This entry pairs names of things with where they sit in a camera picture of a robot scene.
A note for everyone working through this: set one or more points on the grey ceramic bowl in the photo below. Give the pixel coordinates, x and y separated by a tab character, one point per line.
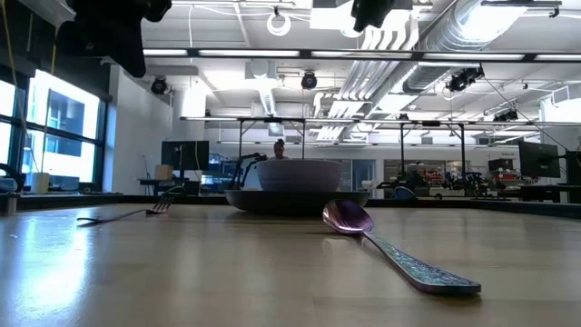
299	175

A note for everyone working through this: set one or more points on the metal fork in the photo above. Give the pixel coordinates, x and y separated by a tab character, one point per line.
161	206

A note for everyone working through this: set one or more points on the dark grey plate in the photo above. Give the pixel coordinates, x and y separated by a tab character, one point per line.
295	202

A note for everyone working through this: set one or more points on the iridescent purple spoon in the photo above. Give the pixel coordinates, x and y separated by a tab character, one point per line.
347	217

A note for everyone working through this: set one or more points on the black background robot arm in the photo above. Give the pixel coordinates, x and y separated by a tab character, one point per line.
240	170

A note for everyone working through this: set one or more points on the black ceiling spotlight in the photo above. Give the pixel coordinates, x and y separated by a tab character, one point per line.
159	85
309	81
463	80

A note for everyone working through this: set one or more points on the overhead light bar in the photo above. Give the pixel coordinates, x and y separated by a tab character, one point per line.
304	53

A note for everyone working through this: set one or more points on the large window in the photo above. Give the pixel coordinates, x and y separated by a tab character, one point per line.
63	131

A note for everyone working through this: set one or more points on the black computer monitor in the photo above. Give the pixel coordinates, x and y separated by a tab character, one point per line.
184	154
539	159

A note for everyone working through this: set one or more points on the cardboard box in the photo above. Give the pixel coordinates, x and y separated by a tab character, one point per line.
164	172

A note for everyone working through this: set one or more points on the white bucket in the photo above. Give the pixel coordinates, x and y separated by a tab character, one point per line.
40	183

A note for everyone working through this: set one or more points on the person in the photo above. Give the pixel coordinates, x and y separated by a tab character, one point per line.
279	152

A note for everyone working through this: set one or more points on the blue round object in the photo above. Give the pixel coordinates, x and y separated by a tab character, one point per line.
403	194

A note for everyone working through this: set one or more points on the silver ventilation duct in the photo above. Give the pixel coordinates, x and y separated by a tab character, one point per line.
454	27

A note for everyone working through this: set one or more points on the black metal frame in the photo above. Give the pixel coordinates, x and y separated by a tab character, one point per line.
462	145
240	136

